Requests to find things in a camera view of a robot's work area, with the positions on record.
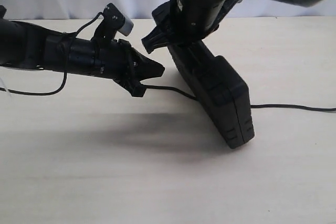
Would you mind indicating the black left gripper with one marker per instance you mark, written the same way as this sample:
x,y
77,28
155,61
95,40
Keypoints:
x,y
110,60

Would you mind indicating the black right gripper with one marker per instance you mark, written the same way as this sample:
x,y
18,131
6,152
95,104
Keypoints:
x,y
185,21

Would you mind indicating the black plastic carrying case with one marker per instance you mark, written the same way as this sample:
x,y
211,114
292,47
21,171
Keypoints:
x,y
221,91

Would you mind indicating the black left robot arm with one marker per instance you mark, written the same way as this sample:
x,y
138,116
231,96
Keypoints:
x,y
26,46

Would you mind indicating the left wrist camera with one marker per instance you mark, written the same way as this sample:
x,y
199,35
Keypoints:
x,y
113,21

